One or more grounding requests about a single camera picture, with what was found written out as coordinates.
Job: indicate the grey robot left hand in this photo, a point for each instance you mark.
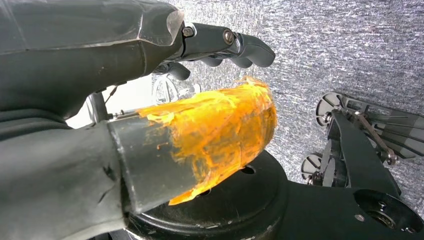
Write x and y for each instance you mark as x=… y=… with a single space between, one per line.
x=82 y=49

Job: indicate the chrome stool base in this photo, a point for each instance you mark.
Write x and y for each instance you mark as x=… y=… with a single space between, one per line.
x=165 y=91

